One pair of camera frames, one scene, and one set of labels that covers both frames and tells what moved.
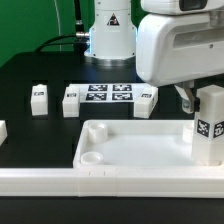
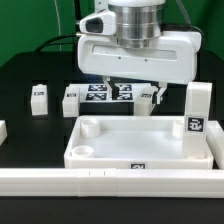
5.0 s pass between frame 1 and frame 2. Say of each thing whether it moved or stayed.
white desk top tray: moved
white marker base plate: stayed
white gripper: moved
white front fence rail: stayed
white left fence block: stayed
